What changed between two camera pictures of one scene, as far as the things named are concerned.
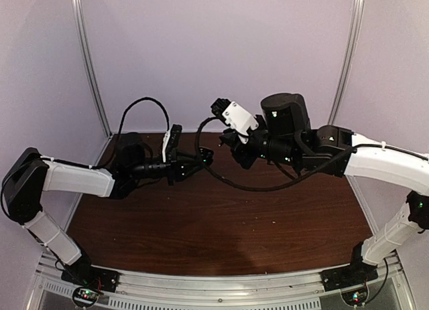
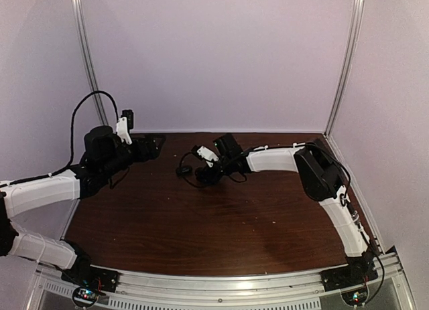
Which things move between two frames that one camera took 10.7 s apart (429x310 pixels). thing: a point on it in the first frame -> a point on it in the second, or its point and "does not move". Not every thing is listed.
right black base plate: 358,272 does not move
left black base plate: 92,277 does not move
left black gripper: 174,167 -> 152,152
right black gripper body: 246,160 -> 216,177
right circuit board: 355,297 does not move
